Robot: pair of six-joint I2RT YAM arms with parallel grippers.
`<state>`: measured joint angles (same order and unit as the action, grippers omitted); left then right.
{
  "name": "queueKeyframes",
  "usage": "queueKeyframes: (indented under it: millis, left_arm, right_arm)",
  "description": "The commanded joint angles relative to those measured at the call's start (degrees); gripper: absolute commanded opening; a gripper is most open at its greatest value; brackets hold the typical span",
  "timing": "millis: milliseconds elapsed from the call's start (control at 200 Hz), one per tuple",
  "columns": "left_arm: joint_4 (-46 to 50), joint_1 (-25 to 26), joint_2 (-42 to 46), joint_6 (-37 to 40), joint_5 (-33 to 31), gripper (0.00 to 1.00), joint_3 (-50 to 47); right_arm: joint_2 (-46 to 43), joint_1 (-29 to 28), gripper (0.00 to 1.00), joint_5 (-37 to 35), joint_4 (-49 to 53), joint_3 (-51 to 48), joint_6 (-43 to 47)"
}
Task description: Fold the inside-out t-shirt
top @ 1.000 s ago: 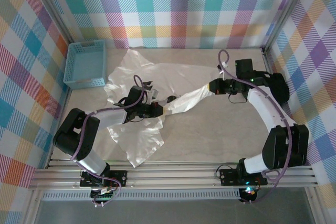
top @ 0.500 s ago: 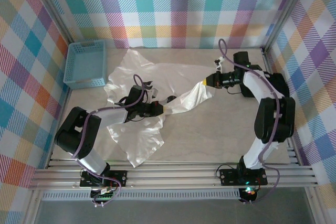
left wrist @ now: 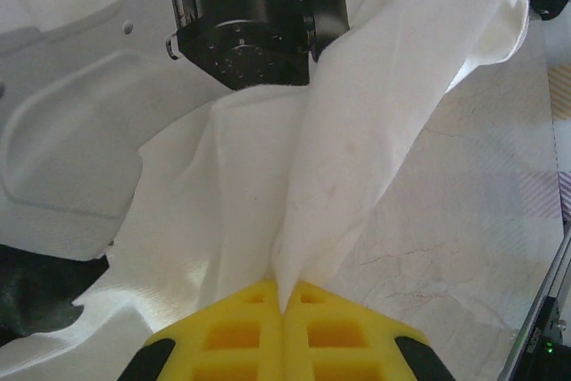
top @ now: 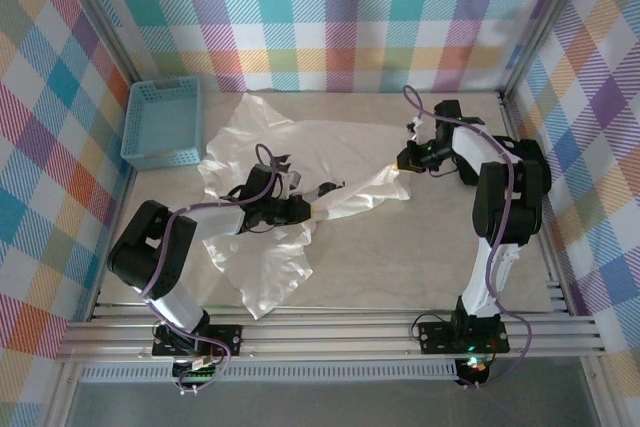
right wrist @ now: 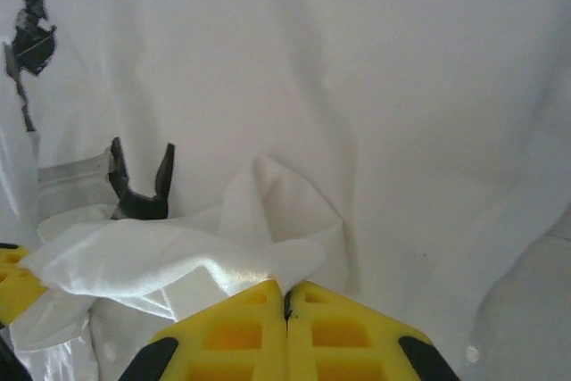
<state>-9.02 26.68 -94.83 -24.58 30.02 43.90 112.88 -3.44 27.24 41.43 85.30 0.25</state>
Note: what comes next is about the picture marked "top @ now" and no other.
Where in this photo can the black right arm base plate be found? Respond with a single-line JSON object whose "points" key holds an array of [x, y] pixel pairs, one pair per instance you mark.
{"points": [[435, 337]]}

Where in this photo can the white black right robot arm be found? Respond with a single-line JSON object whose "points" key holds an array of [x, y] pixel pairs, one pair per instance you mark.
{"points": [[505, 207]]}

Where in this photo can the aluminium frame post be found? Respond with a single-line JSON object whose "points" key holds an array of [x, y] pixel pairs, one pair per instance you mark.
{"points": [[60, 397], [545, 22], [102, 17], [607, 397]]}

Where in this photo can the white t-shirt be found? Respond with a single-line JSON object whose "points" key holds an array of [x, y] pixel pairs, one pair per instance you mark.
{"points": [[300, 147]]}

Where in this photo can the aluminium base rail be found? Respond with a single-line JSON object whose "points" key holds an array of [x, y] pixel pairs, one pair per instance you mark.
{"points": [[325, 329]]}

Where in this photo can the aluminium side rail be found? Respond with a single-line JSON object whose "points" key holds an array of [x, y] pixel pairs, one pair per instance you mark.
{"points": [[126, 187], [557, 287]]}

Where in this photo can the blue plastic basket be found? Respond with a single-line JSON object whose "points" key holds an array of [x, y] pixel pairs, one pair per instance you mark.
{"points": [[162, 122]]}

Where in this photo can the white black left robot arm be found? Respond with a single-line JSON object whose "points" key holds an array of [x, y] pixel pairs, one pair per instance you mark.
{"points": [[145, 247]]}

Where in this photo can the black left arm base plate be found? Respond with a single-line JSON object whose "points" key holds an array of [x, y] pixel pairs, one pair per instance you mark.
{"points": [[225, 339]]}

